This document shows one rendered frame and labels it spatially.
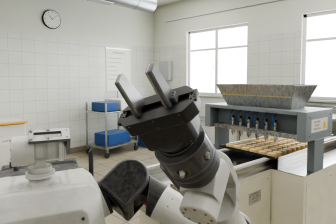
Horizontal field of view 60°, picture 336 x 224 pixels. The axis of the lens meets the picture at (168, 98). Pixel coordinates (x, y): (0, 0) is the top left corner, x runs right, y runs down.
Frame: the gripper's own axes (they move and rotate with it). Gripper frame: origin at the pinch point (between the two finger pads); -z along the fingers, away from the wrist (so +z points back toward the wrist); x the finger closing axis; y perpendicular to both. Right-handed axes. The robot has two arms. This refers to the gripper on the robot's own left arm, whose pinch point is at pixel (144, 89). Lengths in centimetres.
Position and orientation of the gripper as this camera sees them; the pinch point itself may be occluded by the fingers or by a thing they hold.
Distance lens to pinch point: 40.0
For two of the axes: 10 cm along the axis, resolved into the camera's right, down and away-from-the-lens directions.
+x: -8.8, 2.6, 3.9
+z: 4.5, 7.2, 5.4
